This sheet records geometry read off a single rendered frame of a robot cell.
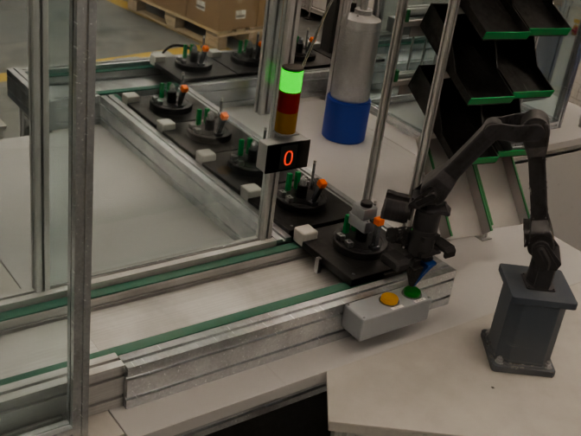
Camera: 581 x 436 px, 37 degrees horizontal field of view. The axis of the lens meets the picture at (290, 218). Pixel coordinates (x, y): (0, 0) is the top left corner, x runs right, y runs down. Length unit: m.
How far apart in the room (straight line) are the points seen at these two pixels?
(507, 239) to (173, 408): 1.25
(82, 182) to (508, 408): 1.04
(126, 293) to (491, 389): 0.83
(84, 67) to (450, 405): 1.05
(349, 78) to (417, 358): 1.26
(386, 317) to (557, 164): 1.73
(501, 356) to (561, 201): 1.74
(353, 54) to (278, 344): 1.33
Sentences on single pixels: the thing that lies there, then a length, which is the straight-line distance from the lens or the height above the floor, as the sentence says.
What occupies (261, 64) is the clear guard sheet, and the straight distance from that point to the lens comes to 1.97.
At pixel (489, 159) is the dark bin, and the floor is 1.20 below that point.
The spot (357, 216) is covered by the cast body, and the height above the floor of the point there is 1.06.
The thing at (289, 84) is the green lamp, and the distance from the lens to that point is 1.97.
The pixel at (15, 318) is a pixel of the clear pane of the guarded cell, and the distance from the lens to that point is 1.51.
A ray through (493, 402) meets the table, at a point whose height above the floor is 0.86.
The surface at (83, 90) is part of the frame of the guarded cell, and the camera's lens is 1.35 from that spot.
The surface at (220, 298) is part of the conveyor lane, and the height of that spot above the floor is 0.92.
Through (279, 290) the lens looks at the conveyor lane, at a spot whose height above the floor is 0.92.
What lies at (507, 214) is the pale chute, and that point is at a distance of 2.43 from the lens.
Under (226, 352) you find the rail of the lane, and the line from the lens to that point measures 1.83.
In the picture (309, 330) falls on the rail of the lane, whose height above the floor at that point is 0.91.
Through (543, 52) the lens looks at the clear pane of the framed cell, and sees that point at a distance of 3.42.
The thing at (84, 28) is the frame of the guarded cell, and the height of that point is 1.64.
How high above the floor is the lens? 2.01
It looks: 27 degrees down
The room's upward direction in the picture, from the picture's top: 8 degrees clockwise
